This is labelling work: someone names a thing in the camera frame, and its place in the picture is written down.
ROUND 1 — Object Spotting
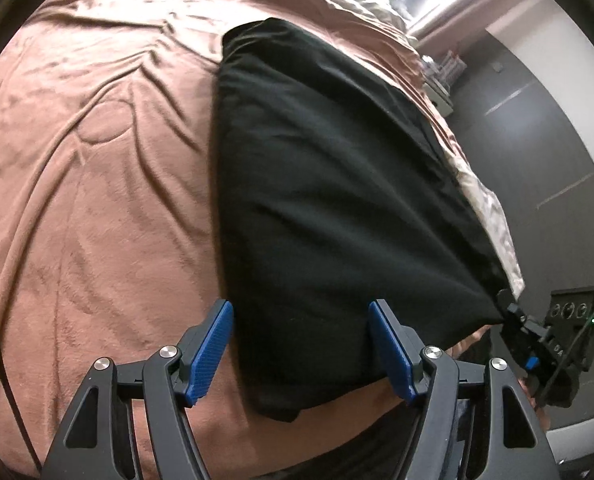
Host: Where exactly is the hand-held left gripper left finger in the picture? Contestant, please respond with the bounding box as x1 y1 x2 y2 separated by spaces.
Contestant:
42 300 235 480

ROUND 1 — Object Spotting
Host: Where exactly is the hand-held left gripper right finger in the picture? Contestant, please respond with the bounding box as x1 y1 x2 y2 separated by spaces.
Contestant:
368 300 558 480

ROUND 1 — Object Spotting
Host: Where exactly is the matte black garment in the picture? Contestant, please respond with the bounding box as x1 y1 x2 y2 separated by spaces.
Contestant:
209 17 510 423

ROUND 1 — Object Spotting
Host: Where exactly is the brown blanket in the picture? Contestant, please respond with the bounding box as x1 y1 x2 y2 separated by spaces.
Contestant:
0 0 498 480

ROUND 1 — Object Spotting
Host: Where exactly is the bedside table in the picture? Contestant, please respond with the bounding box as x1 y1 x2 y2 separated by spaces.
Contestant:
419 50 466 113

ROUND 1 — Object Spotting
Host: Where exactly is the pink curtain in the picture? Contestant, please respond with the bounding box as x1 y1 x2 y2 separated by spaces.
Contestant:
407 0 532 51

